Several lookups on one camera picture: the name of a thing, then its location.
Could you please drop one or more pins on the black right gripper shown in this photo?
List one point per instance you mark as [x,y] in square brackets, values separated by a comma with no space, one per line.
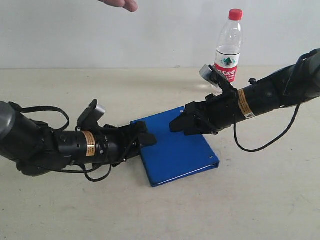
[214,114]

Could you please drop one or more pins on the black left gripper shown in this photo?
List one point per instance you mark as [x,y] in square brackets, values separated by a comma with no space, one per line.
[124,142]

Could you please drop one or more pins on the blue ring binder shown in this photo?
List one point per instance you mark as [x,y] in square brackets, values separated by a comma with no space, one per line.
[174,156]

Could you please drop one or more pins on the clear water bottle red cap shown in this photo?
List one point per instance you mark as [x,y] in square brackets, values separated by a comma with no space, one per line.
[228,48]

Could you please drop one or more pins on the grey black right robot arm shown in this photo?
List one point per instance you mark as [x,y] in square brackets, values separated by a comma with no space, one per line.
[292,85]

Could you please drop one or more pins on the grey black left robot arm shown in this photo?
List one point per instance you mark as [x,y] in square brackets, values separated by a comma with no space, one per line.
[36,148]

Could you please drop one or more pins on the person's bare hand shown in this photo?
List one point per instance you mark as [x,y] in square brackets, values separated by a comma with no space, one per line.
[128,5]

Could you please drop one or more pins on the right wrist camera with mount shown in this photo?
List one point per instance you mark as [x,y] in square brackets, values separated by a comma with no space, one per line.
[217,79]

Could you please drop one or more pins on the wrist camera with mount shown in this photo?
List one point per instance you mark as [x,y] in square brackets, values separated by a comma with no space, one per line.
[217,79]
[89,118]

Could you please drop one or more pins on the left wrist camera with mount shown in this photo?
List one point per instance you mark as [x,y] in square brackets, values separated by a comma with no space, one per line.
[89,118]

